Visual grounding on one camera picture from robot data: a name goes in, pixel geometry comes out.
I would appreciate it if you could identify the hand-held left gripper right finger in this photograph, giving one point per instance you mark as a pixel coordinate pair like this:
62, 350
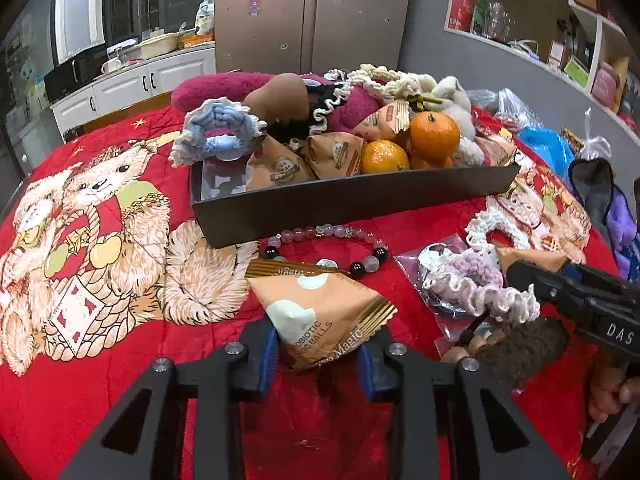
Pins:
367, 372

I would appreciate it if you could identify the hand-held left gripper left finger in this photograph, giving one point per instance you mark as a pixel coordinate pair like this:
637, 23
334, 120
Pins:
265, 365

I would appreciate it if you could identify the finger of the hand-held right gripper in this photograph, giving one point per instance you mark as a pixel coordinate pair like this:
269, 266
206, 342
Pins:
540, 282
582, 274

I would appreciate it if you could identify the lilac crochet scrunchie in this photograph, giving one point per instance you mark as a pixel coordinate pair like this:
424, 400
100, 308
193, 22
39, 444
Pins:
470, 280

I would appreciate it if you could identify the black cardboard box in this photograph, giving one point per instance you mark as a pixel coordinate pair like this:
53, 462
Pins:
350, 200

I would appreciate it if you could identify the tangerine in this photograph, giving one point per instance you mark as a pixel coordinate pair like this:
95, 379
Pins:
434, 135
385, 157
430, 162

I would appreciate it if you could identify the blue and white scrunchie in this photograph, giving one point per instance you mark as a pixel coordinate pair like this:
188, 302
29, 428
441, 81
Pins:
210, 130

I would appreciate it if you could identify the cream crochet scrunchie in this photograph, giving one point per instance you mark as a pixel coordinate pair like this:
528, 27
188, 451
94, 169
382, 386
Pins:
385, 77

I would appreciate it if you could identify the person's right hand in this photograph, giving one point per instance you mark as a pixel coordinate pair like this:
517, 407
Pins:
607, 390

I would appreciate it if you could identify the purple cloth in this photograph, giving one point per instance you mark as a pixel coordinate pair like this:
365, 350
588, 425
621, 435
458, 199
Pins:
625, 230

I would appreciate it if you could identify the dark brown fuzzy scrunchie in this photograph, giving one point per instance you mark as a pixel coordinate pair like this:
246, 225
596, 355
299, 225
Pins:
525, 355

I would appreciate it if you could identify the white crochet scrunchie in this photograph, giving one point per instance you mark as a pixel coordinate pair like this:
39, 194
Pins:
485, 227

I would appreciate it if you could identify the grey cloth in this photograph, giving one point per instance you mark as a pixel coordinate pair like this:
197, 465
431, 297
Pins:
595, 195

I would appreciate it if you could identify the blue plastic bag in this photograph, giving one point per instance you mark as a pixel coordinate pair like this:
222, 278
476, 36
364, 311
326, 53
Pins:
545, 147

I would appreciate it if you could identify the yellow and red snack pack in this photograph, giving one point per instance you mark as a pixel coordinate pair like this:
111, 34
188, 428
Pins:
572, 140

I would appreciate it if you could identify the knotted clear plastic bag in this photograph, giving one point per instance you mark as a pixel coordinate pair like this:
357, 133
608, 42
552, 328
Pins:
595, 140

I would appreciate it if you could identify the red bear print blanket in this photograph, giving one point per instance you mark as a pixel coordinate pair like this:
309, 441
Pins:
100, 360

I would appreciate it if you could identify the pink bag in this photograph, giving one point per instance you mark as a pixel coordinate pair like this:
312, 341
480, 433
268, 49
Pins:
607, 87

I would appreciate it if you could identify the white plush rabbit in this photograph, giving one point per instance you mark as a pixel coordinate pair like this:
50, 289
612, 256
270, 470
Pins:
452, 105

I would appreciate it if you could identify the green card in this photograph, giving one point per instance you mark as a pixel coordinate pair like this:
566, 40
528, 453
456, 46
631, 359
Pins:
576, 70

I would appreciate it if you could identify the olive hair bow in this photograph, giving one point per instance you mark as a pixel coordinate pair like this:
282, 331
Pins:
422, 102

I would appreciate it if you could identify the black and white scrunchie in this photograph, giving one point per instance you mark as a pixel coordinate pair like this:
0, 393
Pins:
325, 105

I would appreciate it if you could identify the green box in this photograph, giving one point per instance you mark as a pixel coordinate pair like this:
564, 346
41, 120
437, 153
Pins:
481, 15

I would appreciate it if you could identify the pink plush toy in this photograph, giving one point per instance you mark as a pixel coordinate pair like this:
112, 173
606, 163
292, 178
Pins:
215, 91

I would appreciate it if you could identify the red box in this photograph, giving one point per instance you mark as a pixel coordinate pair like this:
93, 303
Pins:
462, 2

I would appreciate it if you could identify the white kitchen cabinet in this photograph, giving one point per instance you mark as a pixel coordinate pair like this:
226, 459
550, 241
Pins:
140, 82

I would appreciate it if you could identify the white mug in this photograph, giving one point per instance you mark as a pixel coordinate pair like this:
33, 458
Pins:
111, 65

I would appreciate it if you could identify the cream plastic basin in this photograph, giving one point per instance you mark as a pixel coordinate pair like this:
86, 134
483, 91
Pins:
157, 45

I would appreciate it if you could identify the black microwave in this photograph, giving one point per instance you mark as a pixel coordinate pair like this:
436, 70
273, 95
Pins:
67, 77

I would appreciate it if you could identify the steel refrigerator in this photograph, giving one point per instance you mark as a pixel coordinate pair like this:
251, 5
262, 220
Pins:
310, 15

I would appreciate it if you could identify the cartoon print plastic bag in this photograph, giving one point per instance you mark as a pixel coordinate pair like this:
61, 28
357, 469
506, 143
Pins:
205, 15

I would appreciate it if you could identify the glass door with stickers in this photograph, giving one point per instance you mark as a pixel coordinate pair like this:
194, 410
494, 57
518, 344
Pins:
25, 75

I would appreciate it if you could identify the wall shelf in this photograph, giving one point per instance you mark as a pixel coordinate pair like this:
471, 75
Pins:
545, 20

